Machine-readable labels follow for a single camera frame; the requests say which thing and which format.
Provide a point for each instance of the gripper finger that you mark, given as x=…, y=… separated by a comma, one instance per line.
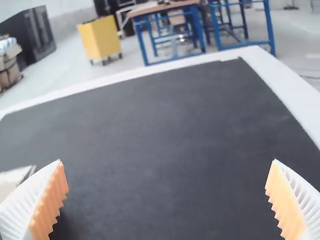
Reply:
x=295, y=200
x=30, y=207

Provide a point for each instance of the stacked cardboard cartons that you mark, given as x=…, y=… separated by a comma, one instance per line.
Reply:
x=8, y=65

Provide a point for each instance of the black mat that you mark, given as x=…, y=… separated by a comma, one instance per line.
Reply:
x=160, y=130

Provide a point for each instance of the black cabinet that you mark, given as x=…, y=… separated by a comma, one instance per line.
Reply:
x=32, y=35

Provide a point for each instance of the yellow wheeled cart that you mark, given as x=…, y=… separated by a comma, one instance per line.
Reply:
x=100, y=40

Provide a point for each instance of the blue frame table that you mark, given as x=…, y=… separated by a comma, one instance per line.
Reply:
x=240, y=22
x=170, y=30

